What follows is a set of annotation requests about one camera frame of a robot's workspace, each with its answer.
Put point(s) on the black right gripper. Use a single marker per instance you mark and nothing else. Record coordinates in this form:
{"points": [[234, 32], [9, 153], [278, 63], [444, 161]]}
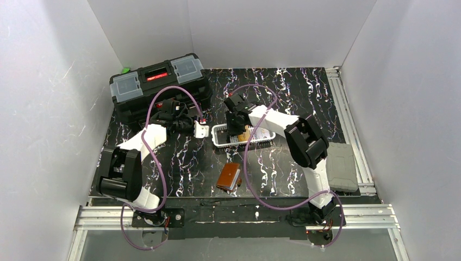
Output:
{"points": [[234, 127]]}

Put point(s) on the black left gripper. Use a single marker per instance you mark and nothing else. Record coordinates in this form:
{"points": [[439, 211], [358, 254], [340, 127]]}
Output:
{"points": [[188, 125]]}

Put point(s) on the brown leather card holder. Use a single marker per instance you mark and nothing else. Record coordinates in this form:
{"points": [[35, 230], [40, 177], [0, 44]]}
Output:
{"points": [[229, 179]]}

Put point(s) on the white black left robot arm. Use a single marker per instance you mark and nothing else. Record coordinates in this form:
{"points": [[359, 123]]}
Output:
{"points": [[119, 174]]}

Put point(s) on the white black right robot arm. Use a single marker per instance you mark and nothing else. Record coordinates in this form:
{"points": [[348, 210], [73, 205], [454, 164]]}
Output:
{"points": [[306, 142]]}

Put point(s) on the orange credit card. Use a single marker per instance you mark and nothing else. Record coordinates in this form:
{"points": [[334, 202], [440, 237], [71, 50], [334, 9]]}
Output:
{"points": [[247, 134]]}

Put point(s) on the white credit card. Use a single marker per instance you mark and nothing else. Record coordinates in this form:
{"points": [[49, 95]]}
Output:
{"points": [[264, 134]]}

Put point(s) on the white plastic basket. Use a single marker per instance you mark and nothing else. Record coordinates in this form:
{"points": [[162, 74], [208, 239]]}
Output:
{"points": [[222, 138]]}

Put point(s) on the black plastic toolbox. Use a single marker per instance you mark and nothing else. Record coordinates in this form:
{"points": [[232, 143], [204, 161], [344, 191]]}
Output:
{"points": [[132, 92]]}

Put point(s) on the grey plastic case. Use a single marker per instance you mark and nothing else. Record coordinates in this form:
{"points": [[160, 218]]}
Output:
{"points": [[341, 168]]}

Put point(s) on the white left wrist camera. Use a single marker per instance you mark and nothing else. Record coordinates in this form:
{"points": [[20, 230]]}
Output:
{"points": [[200, 130]]}

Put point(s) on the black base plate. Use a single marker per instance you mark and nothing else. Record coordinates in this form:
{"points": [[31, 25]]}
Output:
{"points": [[237, 217]]}

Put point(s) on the aluminium frame rail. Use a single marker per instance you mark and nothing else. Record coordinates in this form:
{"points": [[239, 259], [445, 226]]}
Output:
{"points": [[364, 177]]}

